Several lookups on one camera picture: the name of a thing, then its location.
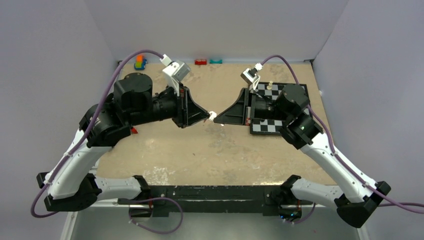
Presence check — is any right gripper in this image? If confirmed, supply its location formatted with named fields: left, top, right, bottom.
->
left=214, top=88, right=291, bottom=126

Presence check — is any red key tag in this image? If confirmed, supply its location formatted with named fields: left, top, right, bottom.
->
left=208, top=111, right=217, bottom=122

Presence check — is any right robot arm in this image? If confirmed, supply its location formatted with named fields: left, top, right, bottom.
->
left=214, top=83, right=391, bottom=228

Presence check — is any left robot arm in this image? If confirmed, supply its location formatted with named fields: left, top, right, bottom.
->
left=37, top=72, right=210, bottom=212

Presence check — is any chessboard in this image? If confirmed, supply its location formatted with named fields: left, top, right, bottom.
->
left=249, top=82, right=287, bottom=136

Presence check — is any white chess piece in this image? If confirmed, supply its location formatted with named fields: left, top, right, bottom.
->
left=266, top=81, right=273, bottom=91

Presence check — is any red lego brick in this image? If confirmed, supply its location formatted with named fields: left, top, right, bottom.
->
left=194, top=58, right=208, bottom=66

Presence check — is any teal lego brick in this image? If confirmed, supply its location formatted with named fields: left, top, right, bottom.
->
left=209, top=58, right=223, bottom=64

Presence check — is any blue orange toy car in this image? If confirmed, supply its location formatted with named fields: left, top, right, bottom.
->
left=133, top=54, right=147, bottom=71

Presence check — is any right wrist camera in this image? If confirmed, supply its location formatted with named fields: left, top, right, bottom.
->
left=240, top=62, right=263, bottom=91

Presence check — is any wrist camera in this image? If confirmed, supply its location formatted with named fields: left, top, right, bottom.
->
left=160, top=54, right=191, bottom=97
left=240, top=62, right=263, bottom=91

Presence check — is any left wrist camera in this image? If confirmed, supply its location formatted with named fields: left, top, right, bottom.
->
left=160, top=54, right=191, bottom=97

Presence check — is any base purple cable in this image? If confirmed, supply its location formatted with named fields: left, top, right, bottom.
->
left=128, top=197, right=185, bottom=235

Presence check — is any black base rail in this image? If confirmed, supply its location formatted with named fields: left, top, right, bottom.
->
left=117, top=185, right=309, bottom=221

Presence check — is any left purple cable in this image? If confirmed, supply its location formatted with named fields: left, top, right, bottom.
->
left=30, top=49, right=167, bottom=219

